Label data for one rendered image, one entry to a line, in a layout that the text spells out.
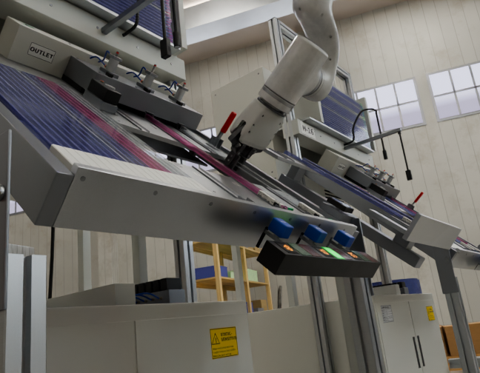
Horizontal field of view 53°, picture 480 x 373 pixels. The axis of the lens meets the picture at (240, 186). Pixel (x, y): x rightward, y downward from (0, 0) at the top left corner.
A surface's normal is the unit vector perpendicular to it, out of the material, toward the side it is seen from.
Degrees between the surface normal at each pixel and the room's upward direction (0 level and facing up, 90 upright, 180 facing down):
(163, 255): 90
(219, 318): 90
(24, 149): 90
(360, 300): 90
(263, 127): 143
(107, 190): 133
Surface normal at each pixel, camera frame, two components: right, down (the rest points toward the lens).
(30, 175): -0.62, -0.16
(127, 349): 0.78, -0.26
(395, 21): -0.32, -0.24
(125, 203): 0.65, 0.45
